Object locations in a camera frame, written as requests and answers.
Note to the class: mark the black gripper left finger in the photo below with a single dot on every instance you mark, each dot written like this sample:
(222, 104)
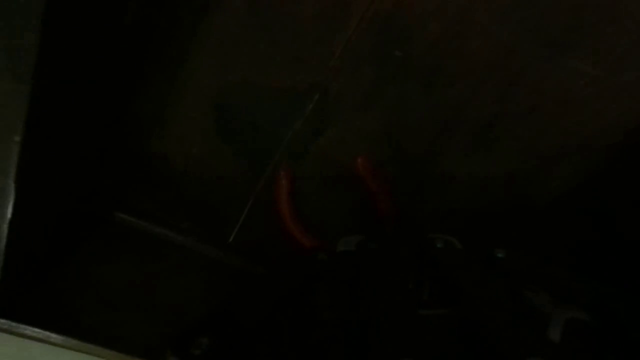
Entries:
(351, 267)

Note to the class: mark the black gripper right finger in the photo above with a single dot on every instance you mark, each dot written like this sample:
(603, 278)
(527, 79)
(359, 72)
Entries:
(442, 267)

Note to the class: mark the orange pen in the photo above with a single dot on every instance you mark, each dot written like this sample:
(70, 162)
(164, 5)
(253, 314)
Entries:
(291, 206)

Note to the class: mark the dark wooden dresser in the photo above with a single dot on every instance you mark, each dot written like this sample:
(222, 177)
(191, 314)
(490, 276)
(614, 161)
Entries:
(466, 100)

